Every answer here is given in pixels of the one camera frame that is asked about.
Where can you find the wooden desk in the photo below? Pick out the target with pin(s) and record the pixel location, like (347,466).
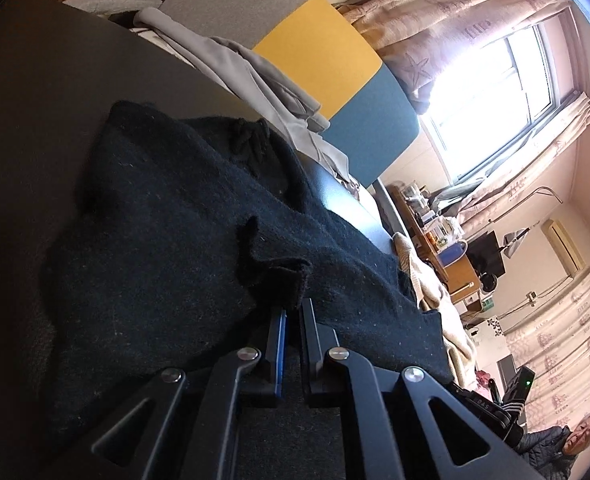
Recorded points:
(462,275)

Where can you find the grey garment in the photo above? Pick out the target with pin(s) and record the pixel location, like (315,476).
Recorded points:
(240,70)

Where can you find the beige knit cloth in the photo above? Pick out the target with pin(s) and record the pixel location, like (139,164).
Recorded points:
(425,280)

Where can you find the wall air conditioner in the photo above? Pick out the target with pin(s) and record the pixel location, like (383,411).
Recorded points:
(565,247)

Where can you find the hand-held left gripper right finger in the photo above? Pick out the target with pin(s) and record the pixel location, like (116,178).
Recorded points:
(309,340)

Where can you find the white patterned bedding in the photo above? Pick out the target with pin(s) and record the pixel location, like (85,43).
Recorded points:
(145,34)

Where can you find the cluster of small desk items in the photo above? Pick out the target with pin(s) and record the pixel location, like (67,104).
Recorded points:
(432,220)

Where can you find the black monitor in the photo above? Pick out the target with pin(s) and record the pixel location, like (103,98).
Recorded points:
(487,255)

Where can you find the white round appliance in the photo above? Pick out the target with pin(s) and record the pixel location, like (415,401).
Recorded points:
(489,282)

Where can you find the curved metal pole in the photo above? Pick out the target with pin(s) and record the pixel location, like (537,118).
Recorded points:
(540,191)

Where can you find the grey yellow blue sofa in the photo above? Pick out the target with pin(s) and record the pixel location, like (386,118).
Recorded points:
(320,50)

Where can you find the white cabinet with flower stickers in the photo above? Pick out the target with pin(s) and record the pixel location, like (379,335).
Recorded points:
(485,340)

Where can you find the bright window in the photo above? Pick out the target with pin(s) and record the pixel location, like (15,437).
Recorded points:
(480,100)

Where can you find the black knit sweater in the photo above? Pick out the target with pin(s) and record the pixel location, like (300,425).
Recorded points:
(175,240)

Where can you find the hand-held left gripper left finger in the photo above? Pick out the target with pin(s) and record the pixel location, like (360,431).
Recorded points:
(277,350)

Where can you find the grey bed rail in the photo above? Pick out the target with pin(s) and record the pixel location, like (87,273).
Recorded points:
(385,205)
(105,4)

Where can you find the bright pink garment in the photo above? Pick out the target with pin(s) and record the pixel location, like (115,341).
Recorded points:
(482,380)

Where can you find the patterned beige curtain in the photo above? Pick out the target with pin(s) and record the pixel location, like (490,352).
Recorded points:
(450,25)
(565,340)
(540,160)

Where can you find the blue chair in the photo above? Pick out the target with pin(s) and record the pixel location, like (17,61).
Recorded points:
(452,255)

